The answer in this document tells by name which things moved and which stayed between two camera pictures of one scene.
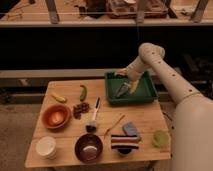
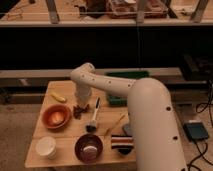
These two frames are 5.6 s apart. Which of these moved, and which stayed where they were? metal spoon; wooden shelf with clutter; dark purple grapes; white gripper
Moved: white gripper
Stayed: dark purple grapes; metal spoon; wooden shelf with clutter
